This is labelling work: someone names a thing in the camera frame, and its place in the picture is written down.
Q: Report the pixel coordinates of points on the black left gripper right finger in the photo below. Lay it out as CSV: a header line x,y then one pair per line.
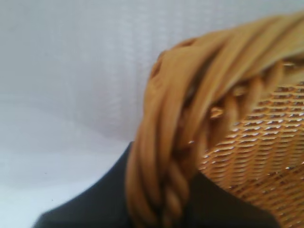
x,y
225,206

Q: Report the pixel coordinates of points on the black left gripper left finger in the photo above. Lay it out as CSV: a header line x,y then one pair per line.
x,y
90,204

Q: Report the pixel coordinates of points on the brown woven wicker basket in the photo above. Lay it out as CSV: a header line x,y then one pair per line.
x,y
237,59

